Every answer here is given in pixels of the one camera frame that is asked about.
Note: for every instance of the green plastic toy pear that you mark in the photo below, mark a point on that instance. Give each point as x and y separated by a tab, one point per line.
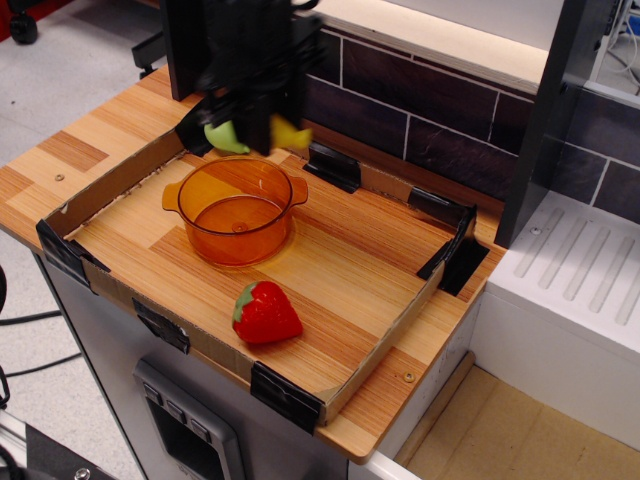
223	137

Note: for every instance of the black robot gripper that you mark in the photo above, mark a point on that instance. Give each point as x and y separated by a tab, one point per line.
261	52

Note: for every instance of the grey toy oven control panel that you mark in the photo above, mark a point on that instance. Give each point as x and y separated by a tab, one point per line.
201	443

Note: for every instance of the orange transparent plastic pot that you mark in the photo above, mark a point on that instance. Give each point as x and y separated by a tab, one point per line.
236	211

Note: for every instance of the yellow plastic toy banana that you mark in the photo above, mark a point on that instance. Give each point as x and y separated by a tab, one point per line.
286	135

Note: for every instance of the red plastic toy strawberry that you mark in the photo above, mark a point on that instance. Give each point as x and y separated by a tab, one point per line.
263	314

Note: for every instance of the white toy sink drainboard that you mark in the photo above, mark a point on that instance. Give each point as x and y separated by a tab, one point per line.
577	267

